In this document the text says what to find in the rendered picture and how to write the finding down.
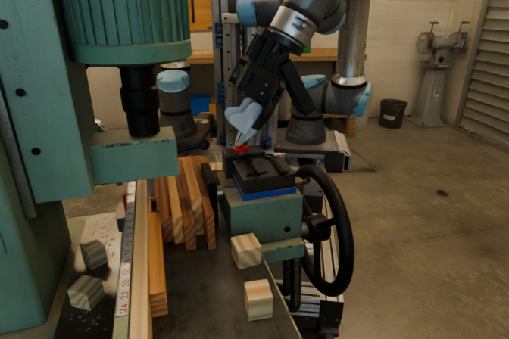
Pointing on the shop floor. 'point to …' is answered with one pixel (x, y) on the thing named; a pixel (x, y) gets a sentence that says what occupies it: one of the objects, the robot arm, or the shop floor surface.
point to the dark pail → (391, 113)
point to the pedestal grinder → (435, 73)
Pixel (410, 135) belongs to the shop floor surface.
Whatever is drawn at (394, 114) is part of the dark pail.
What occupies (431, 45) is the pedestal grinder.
